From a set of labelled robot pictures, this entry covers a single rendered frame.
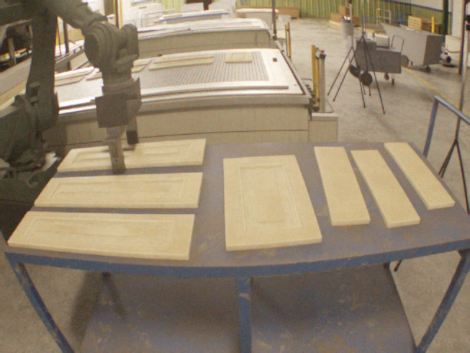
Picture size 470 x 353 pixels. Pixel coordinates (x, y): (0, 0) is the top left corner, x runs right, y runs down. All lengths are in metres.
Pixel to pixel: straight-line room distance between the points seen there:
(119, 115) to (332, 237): 0.85
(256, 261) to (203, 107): 2.06
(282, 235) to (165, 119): 2.09
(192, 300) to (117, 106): 1.02
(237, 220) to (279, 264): 0.21
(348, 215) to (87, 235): 0.79
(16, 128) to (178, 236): 1.73
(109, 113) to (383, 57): 5.67
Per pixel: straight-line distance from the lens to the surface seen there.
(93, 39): 1.41
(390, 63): 6.73
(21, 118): 2.59
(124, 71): 1.47
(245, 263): 1.03
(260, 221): 1.14
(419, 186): 1.40
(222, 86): 3.02
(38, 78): 2.54
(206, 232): 1.14
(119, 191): 1.37
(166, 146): 1.64
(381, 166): 1.48
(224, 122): 3.00
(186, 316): 1.88
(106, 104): 1.45
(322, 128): 3.09
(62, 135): 3.38
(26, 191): 2.68
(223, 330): 1.80
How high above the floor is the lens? 1.72
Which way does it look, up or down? 29 degrees down
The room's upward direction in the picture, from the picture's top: 3 degrees counter-clockwise
